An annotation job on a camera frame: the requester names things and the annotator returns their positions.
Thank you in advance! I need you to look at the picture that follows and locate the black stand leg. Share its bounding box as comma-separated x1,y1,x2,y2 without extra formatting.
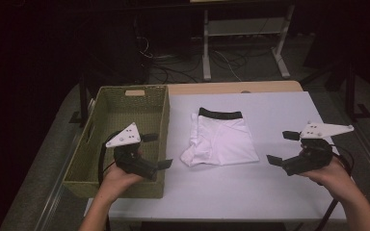
302,61,370,122
68,75,94,127

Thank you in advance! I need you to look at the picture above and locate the white metal stand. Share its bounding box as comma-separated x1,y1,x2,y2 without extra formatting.
201,4,296,82

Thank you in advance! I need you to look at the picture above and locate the white foam board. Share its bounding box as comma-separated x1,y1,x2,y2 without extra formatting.
84,90,348,223

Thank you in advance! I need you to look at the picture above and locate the white boxer shorts black waistband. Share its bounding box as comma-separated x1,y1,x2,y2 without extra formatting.
179,107,260,167

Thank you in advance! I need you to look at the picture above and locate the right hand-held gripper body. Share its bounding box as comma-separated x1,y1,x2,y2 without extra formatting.
281,121,356,177

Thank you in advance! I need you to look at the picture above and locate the person's left hand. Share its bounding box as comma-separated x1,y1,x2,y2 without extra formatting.
100,145,145,202

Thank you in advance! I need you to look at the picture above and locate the green woven basket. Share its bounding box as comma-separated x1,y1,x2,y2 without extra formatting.
62,84,172,199

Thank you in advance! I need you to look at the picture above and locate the person's right hand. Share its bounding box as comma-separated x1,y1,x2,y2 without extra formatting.
298,143,355,197

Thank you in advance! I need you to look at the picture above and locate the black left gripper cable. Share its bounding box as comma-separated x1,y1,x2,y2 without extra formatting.
97,130,123,187

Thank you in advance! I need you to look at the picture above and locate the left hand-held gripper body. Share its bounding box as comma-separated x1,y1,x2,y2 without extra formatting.
105,122,159,181

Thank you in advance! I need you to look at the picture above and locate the bundle of floor cables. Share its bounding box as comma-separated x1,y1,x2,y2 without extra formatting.
136,35,244,85

